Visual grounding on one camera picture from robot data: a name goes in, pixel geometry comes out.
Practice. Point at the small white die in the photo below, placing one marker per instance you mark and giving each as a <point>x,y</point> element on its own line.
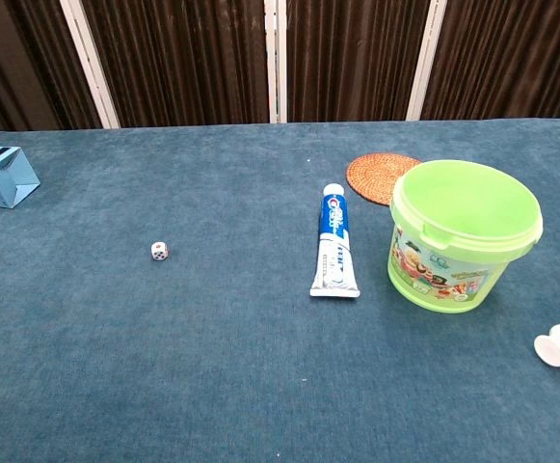
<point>159,251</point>

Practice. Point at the blue white toothpaste tube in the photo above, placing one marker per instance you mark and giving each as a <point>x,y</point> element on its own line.
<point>332,251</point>

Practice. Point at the round woven rattan coaster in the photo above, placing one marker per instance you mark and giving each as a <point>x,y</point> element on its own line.
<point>376,178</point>

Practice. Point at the blue table cloth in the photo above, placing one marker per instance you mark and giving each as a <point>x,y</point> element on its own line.
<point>241,357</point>

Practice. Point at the green plastic bucket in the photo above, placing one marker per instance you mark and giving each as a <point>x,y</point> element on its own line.
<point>453,241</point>

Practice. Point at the light blue cardboard box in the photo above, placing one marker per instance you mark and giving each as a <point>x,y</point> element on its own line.
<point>0,178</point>

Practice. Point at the brown folding screen white frame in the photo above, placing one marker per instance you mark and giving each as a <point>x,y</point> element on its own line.
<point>279,58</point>

